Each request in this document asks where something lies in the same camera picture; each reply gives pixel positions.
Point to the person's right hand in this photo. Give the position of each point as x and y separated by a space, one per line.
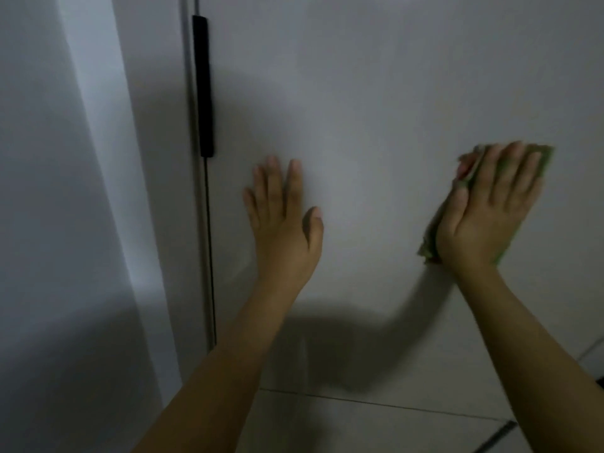
476 231

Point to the person's left hand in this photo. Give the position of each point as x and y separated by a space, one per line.
283 245

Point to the person's right little finger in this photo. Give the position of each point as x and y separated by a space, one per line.
537 195

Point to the person's right thumb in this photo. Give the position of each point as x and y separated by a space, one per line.
454 209

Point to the person's left thumb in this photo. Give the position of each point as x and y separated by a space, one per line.
313 228

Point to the person's left middle finger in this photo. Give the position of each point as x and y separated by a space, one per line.
275 186

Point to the person's right middle finger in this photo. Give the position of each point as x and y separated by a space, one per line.
508 169

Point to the person's left little finger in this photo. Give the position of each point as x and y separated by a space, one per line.
250 207

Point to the green cleaning cloth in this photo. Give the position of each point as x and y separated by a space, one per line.
547 160

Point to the person's left forearm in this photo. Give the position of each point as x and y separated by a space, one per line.
226 372

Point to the person's right forearm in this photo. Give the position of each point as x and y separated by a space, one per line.
533 363

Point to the white cabinet door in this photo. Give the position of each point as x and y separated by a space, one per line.
160 136
377 89

